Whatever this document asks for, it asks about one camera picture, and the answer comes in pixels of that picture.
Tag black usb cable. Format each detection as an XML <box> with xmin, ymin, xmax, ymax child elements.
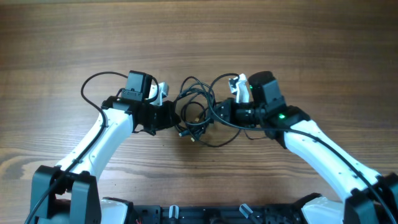
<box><xmin>172</xmin><ymin>76</ymin><xmax>216</xmax><ymax>142</ymax></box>

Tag left camera black cable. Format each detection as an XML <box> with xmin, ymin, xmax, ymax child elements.
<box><xmin>24</xmin><ymin>71</ymin><xmax>129</xmax><ymax>224</ymax></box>

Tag right camera black cable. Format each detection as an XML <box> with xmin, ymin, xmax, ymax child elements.
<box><xmin>206</xmin><ymin>72</ymin><xmax>398</xmax><ymax>224</ymax></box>

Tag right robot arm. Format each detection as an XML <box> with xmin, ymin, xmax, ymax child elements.
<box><xmin>210</xmin><ymin>71</ymin><xmax>397</xmax><ymax>223</ymax></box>

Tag camera black cable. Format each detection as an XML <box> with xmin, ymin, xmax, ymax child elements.
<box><xmin>206</xmin><ymin>72</ymin><xmax>398</xmax><ymax>224</ymax></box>
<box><xmin>24</xmin><ymin>71</ymin><xmax>129</xmax><ymax>224</ymax></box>

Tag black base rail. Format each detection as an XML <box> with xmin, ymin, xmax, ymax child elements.
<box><xmin>125</xmin><ymin>204</ymin><xmax>302</xmax><ymax>224</ymax></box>

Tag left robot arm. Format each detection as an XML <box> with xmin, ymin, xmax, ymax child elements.
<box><xmin>25</xmin><ymin>70</ymin><xmax>180</xmax><ymax>223</ymax></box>

